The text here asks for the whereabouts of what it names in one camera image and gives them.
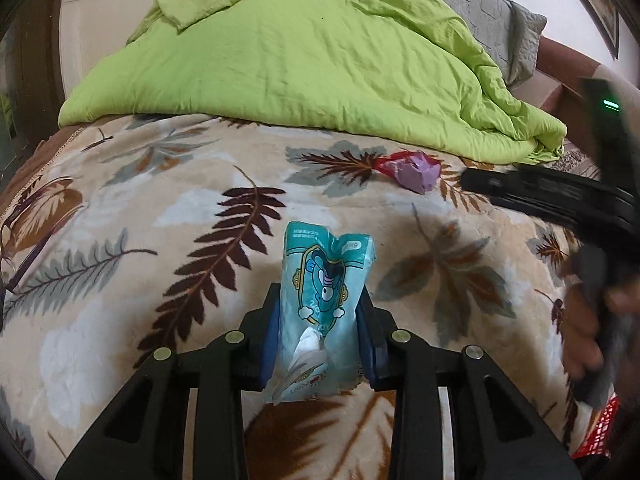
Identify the leaf print blanket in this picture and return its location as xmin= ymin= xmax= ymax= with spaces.
xmin=0 ymin=112 xmax=621 ymax=480

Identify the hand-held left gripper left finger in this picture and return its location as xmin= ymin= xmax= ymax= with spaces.
xmin=55 ymin=282 xmax=282 ymax=480

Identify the framed wall painting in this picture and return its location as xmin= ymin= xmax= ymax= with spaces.
xmin=547 ymin=0 xmax=623 ymax=61

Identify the striped brown pillow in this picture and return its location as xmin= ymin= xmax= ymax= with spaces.
xmin=547 ymin=145 xmax=601 ymax=181

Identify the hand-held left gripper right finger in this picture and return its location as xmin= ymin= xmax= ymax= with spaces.
xmin=356 ymin=290 xmax=583 ymax=480

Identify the teal tissue packet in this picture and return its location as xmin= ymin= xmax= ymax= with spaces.
xmin=262 ymin=220 xmax=377 ymax=406

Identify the red pink wrapper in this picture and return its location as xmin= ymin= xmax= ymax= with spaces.
xmin=372 ymin=150 xmax=443 ymax=195

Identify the glass panelled wooden door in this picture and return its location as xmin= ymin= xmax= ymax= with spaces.
xmin=0 ymin=0 xmax=66 ymax=161

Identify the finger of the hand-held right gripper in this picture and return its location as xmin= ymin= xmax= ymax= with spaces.
xmin=460 ymin=164 xmax=626 ymax=202
xmin=492 ymin=194 xmax=629 ymax=232

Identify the person's right hand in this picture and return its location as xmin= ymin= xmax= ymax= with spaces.
xmin=559 ymin=287 xmax=603 ymax=383

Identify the brown beige padded headboard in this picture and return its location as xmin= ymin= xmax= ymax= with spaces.
xmin=512 ymin=35 xmax=640 ymax=161

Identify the green quilt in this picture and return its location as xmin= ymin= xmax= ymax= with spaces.
xmin=57 ymin=0 xmax=568 ymax=167

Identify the grey quilted pillow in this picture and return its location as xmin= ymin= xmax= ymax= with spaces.
xmin=390 ymin=0 xmax=548 ymax=88

